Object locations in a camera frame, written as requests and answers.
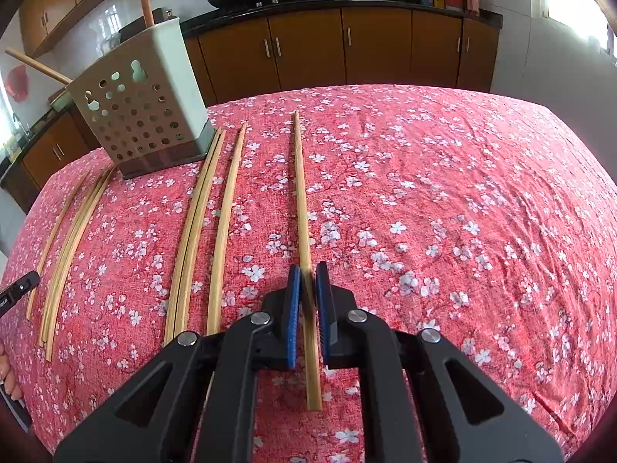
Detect long wooden base cabinets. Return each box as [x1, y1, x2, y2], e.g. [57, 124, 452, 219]
[180, 7, 502, 107]

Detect red floral tablecloth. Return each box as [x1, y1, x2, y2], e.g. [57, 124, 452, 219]
[0, 84, 617, 463]

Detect hanging red plastic bag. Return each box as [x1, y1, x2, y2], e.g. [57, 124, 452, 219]
[6, 65, 30, 103]

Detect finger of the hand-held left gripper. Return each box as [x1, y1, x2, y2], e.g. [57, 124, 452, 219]
[0, 272, 42, 310]

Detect black kitchen countertop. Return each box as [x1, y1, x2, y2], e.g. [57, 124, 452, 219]
[180, 0, 504, 37]

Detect wooden sink base cabinet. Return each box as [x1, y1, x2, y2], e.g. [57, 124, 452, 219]
[0, 101, 102, 213]

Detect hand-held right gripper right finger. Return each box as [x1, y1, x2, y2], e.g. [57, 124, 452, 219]
[314, 263, 565, 463]

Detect person's left hand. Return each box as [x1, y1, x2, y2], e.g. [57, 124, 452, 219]
[0, 342, 22, 400]

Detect white perforated utensil holder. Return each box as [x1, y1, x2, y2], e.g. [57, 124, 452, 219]
[65, 17, 215, 179]

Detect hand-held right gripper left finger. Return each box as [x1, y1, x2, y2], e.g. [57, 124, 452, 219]
[53, 265, 302, 463]

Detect bright window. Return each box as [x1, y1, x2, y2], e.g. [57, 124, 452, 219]
[535, 0, 617, 66]

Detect pair of bamboo chopsticks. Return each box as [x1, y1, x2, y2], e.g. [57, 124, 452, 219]
[164, 128, 223, 348]

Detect bamboo chopsticks bundle at left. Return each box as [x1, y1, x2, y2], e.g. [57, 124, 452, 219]
[44, 169, 115, 363]

